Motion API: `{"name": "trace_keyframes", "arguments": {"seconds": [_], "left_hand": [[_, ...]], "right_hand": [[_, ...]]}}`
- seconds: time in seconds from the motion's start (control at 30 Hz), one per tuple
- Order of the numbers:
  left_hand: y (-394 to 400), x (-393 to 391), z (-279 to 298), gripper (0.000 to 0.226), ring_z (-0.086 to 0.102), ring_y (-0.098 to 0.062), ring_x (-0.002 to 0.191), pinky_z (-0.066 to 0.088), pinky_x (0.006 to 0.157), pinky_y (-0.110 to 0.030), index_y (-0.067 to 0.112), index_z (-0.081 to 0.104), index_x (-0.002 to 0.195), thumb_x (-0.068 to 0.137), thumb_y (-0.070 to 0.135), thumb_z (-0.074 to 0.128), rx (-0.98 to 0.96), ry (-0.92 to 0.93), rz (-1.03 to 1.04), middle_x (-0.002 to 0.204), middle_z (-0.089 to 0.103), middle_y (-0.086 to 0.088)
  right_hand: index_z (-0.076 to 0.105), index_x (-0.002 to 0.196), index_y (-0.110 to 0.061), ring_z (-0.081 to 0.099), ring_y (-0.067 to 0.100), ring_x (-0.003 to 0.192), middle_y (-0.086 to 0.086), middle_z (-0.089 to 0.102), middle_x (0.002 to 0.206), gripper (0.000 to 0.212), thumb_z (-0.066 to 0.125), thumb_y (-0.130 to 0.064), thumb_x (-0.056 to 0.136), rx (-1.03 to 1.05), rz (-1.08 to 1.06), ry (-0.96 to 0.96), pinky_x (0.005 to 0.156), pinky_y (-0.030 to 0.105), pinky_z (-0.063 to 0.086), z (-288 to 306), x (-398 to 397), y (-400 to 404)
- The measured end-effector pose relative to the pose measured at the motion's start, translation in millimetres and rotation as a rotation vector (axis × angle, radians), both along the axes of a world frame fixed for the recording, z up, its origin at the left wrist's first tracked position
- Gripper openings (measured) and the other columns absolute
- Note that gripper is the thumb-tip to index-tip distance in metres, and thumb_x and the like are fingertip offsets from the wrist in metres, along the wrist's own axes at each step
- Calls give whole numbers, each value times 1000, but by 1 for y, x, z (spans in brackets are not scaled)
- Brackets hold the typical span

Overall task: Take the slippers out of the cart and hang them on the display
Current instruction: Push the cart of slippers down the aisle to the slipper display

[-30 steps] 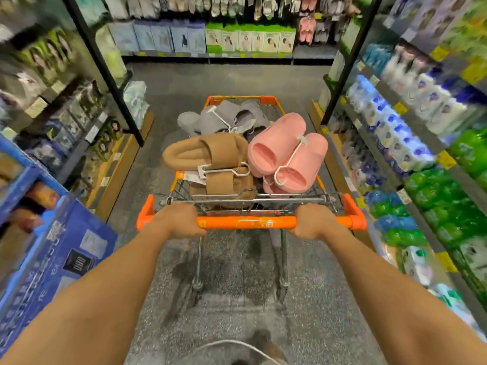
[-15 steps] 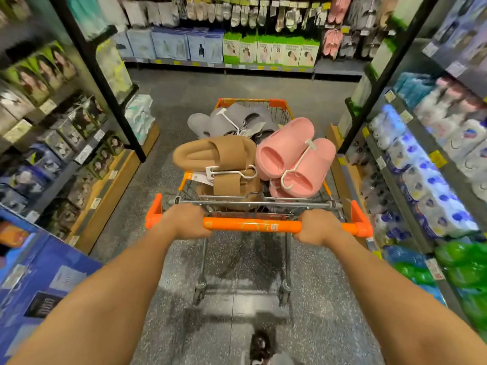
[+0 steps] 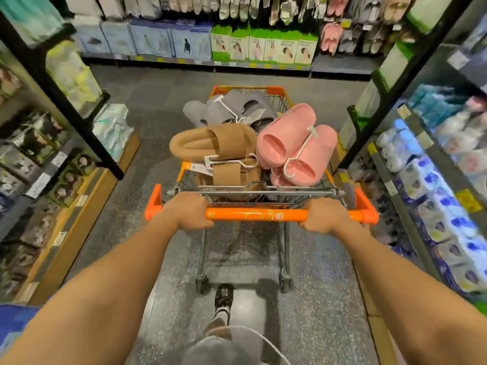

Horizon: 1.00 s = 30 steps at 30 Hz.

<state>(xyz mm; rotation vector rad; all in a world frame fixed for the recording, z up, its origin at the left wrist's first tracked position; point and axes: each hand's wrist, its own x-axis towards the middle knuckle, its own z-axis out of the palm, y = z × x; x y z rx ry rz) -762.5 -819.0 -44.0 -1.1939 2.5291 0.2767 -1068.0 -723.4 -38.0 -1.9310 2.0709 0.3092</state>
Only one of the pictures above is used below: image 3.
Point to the grey foam slipper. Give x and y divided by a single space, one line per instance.
262 106
194 112
224 108

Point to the black shelf rack wooden base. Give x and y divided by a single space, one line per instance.
64 106

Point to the white plastic slipper hanger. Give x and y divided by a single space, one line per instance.
228 107
228 161
300 152

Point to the teal soft packet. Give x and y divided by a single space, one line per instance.
30 17

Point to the yellow price tag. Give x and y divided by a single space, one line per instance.
468 200

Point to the row of white packets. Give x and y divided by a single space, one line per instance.
114 5

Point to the stack of white pink packs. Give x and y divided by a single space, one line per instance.
468 136

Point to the person's left hand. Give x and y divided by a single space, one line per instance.
188 210

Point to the stack of white green boxes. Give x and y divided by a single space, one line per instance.
374 91

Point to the person's left fingers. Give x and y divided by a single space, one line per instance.
203 220

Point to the person's leg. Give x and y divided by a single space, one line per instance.
220 323

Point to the brown foam slipper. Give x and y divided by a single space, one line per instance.
213 142
236 172

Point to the person's left forearm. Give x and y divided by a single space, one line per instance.
99 292

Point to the row of pale blue boxes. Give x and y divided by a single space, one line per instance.
152 39

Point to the person's right fingers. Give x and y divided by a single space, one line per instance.
306 220

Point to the rows of dark photo packets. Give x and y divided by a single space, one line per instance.
34 148

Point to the stack of blue tissue packs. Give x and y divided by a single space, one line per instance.
437 201

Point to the blue box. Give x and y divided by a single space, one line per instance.
15 326

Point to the person's right forearm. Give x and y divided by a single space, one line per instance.
411 296

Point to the stack of yellow white packets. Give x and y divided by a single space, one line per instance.
74 79

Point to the person's right hand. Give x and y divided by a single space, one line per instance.
325 216

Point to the black store shelf unit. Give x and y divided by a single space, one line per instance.
266 66

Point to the black shoe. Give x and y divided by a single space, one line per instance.
224 296

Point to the row of green boxes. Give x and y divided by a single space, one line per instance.
266 47

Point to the stack of white green packets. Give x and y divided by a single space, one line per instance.
112 129

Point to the row of hanging slippers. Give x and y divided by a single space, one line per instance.
289 9

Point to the stack of light blue packs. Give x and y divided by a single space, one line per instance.
437 102

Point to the white paper tag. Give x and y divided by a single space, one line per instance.
201 168

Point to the grey shorts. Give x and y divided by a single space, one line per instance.
218 351

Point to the pink foam slipper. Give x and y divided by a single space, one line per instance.
315 155
285 132
277 179

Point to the black shelf rack with tags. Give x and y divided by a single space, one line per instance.
411 68

